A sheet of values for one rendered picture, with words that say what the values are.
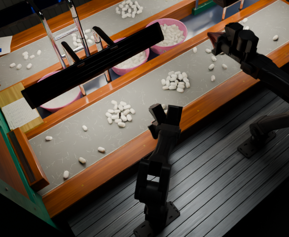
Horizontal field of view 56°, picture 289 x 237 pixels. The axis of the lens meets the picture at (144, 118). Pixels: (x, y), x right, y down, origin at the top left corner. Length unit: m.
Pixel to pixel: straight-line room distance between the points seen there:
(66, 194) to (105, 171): 0.18
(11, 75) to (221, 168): 1.27
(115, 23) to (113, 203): 1.15
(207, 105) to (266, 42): 0.60
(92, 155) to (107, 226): 0.31
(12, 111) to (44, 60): 0.40
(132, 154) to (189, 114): 0.34
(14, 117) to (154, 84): 0.73
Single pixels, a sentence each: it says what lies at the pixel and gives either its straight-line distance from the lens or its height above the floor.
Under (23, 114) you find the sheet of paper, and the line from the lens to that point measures 1.48.
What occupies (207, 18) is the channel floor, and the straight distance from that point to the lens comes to 1.98.
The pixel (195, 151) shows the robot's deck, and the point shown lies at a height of 0.67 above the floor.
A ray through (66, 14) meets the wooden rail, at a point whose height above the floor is 0.76.
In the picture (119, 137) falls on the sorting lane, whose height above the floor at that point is 0.74.
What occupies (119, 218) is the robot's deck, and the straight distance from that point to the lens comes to 1.21.
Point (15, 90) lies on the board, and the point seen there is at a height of 0.78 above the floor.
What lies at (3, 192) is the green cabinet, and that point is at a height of 1.15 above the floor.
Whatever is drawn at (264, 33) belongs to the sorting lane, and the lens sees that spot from 1.82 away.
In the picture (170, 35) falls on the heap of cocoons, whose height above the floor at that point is 0.74.
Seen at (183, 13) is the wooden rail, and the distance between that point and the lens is 1.96.
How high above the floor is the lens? 1.83
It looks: 56 degrees down
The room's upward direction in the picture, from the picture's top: 8 degrees counter-clockwise
